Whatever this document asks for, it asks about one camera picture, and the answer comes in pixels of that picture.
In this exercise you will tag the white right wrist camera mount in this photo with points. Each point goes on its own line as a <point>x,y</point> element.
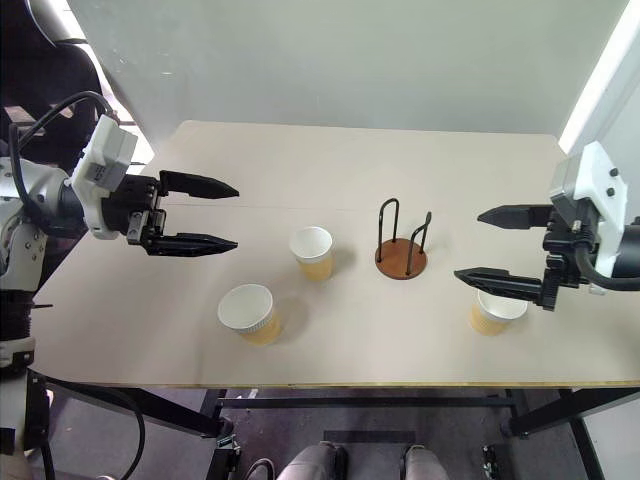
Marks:
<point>595,170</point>

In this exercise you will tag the grey rounded shape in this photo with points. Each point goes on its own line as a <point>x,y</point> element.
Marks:
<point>310,462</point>
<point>425,462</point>

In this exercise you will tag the dark shoe with white sole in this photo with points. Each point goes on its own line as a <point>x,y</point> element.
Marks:
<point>260,470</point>

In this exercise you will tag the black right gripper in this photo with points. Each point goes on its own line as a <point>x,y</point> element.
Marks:
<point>562,240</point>

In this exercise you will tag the tan paper cup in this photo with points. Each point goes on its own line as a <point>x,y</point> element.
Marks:
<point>245,307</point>
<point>500,312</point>
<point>311,245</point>

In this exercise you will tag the metal latch on table leg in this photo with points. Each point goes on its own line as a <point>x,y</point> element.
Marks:
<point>491,457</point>
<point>227,442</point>

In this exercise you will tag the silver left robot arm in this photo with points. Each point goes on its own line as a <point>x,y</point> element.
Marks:
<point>45,185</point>

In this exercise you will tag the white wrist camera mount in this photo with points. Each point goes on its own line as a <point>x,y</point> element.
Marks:
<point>595,170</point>
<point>107,150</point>

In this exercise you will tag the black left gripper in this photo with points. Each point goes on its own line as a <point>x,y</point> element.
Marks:
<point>135,200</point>

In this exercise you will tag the black office chair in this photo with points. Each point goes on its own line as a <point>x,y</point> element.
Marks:
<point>30,60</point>

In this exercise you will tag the black metal table frame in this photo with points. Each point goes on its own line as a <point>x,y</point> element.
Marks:
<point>350,401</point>

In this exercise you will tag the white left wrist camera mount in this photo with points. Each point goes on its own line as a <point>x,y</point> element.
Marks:
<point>107,150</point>

